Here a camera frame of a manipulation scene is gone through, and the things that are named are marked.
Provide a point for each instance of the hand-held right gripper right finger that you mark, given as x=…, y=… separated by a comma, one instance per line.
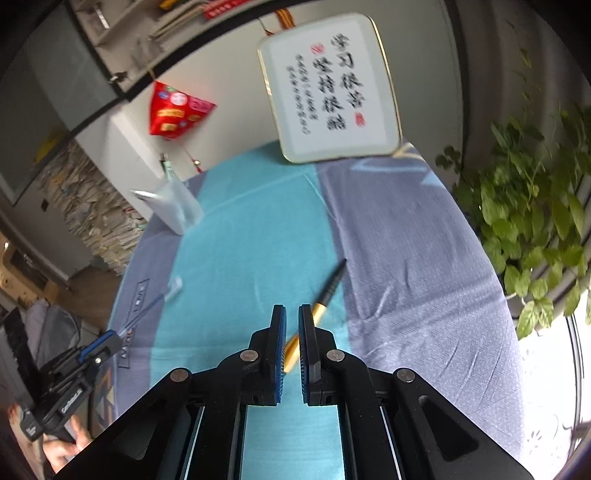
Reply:
x=305, y=350

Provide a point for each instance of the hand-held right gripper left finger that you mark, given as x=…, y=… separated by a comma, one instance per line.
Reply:
x=279, y=350

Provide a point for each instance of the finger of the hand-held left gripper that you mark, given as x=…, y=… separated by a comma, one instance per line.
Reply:
x=99, y=362
x=102, y=344

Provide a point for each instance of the yellow black pen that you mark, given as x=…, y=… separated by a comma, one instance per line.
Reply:
x=332, y=284

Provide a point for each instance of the clear blue ink pen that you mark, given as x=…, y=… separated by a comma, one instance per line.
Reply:
x=174, y=287

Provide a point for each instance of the translucent plastic cup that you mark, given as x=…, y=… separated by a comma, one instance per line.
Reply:
x=178, y=207

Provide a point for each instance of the person's left hand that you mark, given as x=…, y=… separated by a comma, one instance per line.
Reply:
x=60, y=454

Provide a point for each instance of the grey bag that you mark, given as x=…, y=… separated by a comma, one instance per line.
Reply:
x=53, y=332

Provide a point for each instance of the blue printed tablecloth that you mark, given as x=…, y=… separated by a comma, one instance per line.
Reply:
x=415, y=277

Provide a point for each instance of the stack of old papers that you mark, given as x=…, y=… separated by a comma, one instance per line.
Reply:
x=87, y=207

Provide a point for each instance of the red hanging ornament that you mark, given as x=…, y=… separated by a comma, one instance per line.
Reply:
x=178, y=108

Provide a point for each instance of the green potted plant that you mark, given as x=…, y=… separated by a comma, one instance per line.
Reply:
x=521, y=207

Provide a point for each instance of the framed calligraphy plaque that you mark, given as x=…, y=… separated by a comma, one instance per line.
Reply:
x=328, y=87

